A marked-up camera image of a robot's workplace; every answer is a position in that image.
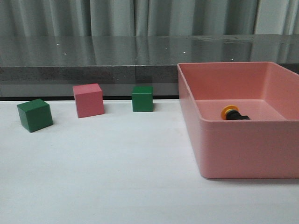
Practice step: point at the left green cube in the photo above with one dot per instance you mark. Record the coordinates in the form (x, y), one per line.
(35, 115)

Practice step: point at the grey curtain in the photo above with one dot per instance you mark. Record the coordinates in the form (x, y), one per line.
(148, 17)

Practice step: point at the yellow push button switch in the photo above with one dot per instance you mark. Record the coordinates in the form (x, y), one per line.
(231, 112)

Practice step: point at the pink plastic bin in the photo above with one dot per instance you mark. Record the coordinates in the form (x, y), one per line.
(267, 145)

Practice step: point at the dark glossy back table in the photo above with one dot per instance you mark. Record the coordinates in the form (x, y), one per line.
(49, 67)

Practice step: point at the right green cube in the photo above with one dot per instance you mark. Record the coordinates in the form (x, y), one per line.
(142, 99)

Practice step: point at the pink cube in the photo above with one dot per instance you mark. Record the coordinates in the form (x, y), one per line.
(88, 100)

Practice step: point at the green cube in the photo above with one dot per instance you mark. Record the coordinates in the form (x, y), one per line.
(142, 99)
(35, 115)

